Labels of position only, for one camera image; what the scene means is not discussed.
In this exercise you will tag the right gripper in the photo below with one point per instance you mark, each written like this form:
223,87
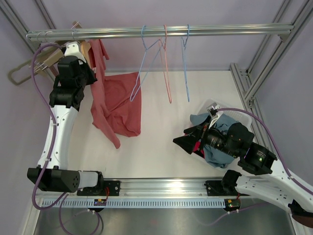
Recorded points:
200,138

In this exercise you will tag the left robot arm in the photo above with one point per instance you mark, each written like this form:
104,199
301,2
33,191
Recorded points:
52,173

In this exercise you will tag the light blue wire hanger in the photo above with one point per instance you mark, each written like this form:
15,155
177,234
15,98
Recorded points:
183,51

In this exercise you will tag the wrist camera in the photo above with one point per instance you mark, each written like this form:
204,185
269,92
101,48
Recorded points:
74,49
214,113

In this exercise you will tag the white plastic basket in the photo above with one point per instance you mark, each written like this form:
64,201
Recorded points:
242,118

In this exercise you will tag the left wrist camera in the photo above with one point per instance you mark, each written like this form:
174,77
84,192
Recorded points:
74,49

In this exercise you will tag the grey t shirt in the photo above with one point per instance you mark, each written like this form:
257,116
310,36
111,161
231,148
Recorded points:
213,155

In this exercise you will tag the red t shirt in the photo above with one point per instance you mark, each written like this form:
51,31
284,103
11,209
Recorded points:
197,150

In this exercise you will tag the aluminium hanging rail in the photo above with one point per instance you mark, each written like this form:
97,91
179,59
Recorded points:
159,31

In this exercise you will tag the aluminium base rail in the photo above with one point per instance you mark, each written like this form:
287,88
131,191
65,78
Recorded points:
156,187

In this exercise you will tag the olive green hanger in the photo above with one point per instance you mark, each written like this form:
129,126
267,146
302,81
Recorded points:
22,73

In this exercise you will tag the white slotted cable duct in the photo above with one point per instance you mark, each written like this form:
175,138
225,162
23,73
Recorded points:
141,203

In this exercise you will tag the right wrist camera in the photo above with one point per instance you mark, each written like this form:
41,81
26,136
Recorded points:
214,113

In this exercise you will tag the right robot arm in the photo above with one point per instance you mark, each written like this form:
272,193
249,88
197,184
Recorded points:
253,159

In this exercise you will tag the tan wooden clip hanger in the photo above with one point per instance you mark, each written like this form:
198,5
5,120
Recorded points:
47,56

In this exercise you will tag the pink hanger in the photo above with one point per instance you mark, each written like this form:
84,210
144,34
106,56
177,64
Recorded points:
163,59

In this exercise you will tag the dusty pink garment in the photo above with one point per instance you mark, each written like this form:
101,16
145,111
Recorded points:
112,111

